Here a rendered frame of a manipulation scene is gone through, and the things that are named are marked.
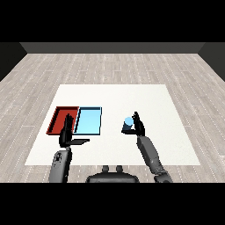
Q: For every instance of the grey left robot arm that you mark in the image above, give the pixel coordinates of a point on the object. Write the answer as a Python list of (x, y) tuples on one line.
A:
[(60, 165)]

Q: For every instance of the red shallow open box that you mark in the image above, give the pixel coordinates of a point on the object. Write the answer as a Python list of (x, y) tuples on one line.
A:
[(60, 120)]

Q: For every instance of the light blue shallow open box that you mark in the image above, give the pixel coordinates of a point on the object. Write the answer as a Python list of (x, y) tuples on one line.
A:
[(88, 120)]

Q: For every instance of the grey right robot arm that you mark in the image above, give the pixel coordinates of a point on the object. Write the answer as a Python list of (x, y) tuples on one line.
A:
[(150, 156)]

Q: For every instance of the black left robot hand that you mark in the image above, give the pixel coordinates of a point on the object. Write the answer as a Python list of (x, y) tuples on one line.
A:
[(66, 135)]

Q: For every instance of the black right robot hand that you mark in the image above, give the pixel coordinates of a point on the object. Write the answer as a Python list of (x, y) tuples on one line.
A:
[(139, 125)]

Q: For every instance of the dark grey robot body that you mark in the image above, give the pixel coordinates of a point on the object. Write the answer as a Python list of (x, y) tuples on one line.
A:
[(112, 177)]

